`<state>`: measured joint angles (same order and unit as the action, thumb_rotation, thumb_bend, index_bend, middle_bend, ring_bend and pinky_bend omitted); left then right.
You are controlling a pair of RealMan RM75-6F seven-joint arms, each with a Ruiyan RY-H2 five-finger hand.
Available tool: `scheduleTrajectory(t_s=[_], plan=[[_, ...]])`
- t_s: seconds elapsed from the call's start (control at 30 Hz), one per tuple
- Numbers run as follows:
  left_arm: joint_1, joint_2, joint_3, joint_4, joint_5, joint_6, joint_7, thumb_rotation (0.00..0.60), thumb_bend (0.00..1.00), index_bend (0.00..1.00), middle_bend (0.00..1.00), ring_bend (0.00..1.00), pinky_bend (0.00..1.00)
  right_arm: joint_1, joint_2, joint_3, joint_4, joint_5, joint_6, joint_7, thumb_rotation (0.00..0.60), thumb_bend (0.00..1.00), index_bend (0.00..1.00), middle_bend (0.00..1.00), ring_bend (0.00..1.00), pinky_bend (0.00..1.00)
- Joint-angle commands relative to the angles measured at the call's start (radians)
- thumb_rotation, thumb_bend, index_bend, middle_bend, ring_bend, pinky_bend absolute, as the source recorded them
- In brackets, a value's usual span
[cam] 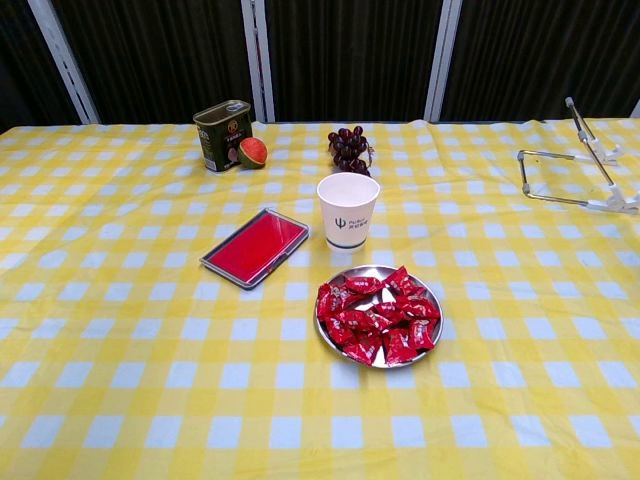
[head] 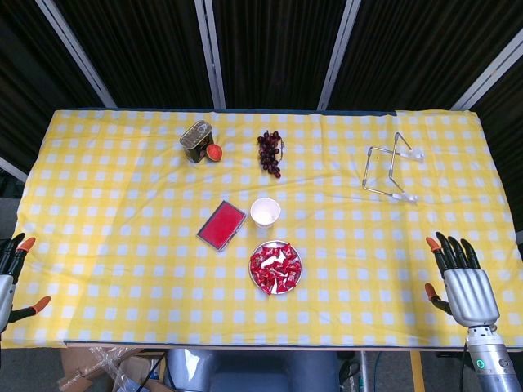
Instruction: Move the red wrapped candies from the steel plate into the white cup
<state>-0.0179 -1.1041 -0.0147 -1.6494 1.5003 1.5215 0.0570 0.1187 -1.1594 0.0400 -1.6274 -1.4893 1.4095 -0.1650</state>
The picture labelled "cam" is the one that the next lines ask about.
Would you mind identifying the white paper cup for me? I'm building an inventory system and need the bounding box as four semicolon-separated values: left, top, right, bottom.
316;172;382;253

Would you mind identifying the silver metal plate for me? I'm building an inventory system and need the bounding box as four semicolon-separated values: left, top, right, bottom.
313;264;445;370

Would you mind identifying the red card case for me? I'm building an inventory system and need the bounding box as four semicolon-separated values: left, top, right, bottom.
199;207;311;291

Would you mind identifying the dark red grape bunch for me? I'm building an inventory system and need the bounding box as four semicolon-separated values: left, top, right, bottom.
327;125;376;177

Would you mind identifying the green luncheon meat can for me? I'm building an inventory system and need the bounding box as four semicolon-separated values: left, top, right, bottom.
192;99;253;174

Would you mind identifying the black pleated curtain panel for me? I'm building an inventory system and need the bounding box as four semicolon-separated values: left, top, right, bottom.
264;0;445;124
0;0;84;134
52;0;256;125
439;0;640;123

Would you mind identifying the yellow white checkered tablecloth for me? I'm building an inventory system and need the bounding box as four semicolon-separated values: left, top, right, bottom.
0;118;640;480

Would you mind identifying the metal wire stand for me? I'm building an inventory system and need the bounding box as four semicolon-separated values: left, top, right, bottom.
517;96;640;216

